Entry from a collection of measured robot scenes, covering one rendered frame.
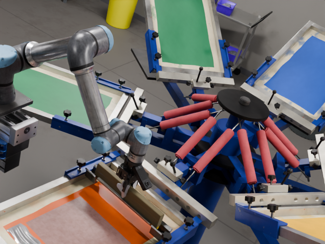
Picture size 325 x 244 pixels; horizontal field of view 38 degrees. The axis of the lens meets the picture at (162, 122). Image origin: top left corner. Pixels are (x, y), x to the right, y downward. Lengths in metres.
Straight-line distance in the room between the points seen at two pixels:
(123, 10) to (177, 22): 3.18
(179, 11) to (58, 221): 1.94
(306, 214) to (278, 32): 4.14
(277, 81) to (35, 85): 1.67
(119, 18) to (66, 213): 4.74
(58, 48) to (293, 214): 1.31
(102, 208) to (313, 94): 1.81
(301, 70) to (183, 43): 0.87
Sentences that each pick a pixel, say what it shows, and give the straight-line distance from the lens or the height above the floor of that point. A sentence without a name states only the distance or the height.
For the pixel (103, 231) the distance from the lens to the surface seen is 2.10.
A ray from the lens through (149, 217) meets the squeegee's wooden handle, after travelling 2.10.
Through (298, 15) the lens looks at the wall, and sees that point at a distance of 6.16.
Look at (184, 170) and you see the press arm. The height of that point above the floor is 1.04.
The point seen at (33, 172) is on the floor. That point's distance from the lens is 3.78.
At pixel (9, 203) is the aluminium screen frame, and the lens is 2.09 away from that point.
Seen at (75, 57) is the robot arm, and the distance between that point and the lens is 1.83.
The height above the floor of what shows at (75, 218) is 0.96.
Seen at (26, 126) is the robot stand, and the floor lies 1.21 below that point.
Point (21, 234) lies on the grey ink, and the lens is 2.02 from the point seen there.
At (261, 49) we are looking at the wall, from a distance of 6.38.
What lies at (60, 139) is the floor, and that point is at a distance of 4.16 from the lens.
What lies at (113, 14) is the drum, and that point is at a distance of 6.61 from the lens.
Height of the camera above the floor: 2.45
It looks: 31 degrees down
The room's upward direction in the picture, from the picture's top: 19 degrees clockwise
